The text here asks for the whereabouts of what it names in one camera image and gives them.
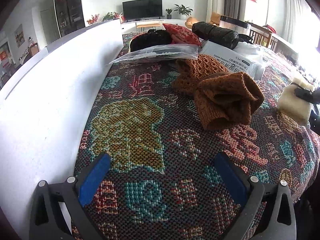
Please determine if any beige fabric bag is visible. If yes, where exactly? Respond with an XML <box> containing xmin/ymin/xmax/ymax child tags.
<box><xmin>277</xmin><ymin>77</ymin><xmax>313</xmax><ymax>126</ymax></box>

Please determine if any orange knitted cloth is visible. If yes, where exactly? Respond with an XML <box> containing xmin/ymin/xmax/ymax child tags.
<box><xmin>172</xmin><ymin>54</ymin><xmax>265</xmax><ymax>131</ymax></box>

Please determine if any white cardboard storage box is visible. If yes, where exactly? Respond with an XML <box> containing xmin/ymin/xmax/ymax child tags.
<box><xmin>1</xmin><ymin>20</ymin><xmax>123</xmax><ymax>239</ymax></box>

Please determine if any white tv console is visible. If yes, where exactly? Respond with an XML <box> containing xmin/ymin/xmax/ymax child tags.
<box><xmin>120</xmin><ymin>19</ymin><xmax>186</xmax><ymax>33</ymax></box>

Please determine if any small potted plant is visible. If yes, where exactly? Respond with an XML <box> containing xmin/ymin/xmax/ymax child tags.
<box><xmin>165</xmin><ymin>8</ymin><xmax>172</xmax><ymax>19</ymax></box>

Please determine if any clear zip plastic bag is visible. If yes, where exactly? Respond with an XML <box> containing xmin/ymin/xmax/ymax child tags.
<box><xmin>110</xmin><ymin>44</ymin><xmax>200</xmax><ymax>64</ymax></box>

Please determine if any green potted plant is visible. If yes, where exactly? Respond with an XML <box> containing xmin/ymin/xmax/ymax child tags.
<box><xmin>174</xmin><ymin>4</ymin><xmax>193</xmax><ymax>20</ymax></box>

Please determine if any clear jar black lid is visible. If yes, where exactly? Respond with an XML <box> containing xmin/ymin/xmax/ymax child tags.
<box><xmin>219</xmin><ymin>16</ymin><xmax>251</xmax><ymax>35</ymax></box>

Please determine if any small wooden bench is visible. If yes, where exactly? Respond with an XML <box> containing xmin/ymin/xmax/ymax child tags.
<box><xmin>136</xmin><ymin>22</ymin><xmax>162</xmax><ymax>31</ymax></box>

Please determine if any dark glass cabinet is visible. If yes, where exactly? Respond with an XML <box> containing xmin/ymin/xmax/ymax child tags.
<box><xmin>54</xmin><ymin>0</ymin><xmax>85</xmax><ymax>37</ymax></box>

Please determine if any black fuzzy cloth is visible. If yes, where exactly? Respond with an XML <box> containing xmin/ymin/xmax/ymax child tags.
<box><xmin>129</xmin><ymin>29</ymin><xmax>173</xmax><ymax>52</ymax></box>

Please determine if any orange lounge chair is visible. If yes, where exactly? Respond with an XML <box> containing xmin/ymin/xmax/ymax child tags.
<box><xmin>184</xmin><ymin>11</ymin><xmax>222</xmax><ymax>30</ymax></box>

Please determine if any colourful woven table cloth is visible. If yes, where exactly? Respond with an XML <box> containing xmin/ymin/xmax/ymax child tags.
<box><xmin>71</xmin><ymin>31</ymin><xmax>320</xmax><ymax>240</ymax></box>

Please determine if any red flower arrangement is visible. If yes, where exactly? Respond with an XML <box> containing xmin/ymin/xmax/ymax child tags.
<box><xmin>87</xmin><ymin>14</ymin><xmax>99</xmax><ymax>25</ymax></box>

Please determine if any white wipes package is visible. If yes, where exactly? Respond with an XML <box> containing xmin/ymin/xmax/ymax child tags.
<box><xmin>199</xmin><ymin>41</ymin><xmax>267</xmax><ymax>81</ymax></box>

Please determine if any red patterned pouch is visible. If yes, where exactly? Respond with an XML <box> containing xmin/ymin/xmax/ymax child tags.
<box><xmin>163</xmin><ymin>23</ymin><xmax>201</xmax><ymax>46</ymax></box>

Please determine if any black flat television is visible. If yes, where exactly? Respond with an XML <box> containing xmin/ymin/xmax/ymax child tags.
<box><xmin>122</xmin><ymin>0</ymin><xmax>163</xmax><ymax>20</ymax></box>

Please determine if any wooden dining chair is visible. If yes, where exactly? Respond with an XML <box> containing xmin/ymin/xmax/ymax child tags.
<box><xmin>249</xmin><ymin>23</ymin><xmax>277</xmax><ymax>52</ymax></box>

